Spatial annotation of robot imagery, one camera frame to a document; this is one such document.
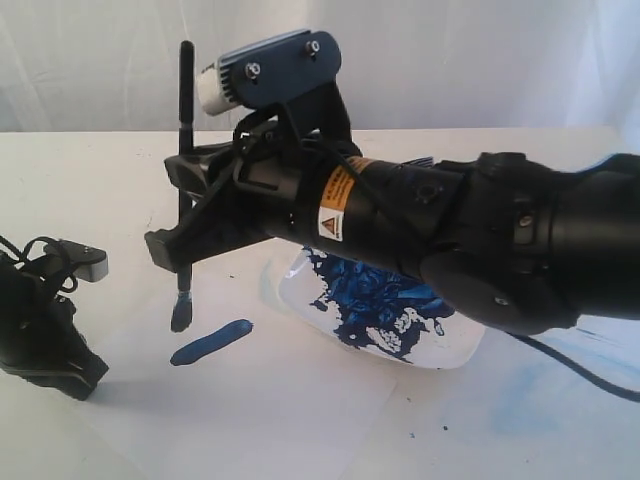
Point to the white backdrop curtain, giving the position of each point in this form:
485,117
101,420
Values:
112,65

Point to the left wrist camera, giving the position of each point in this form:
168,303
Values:
89,264

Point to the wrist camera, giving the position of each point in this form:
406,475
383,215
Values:
273,70
89,264

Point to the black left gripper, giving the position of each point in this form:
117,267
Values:
39,342

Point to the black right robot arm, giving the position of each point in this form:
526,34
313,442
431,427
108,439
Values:
506,241

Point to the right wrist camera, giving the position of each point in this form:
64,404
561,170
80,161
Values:
273,70

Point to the white paper sheet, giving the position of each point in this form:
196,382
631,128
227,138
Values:
246,392

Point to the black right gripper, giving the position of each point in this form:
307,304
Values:
314,191

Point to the white square paint plate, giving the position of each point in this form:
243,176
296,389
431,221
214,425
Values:
383,313

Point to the black paintbrush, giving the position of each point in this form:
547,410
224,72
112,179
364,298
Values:
182,310

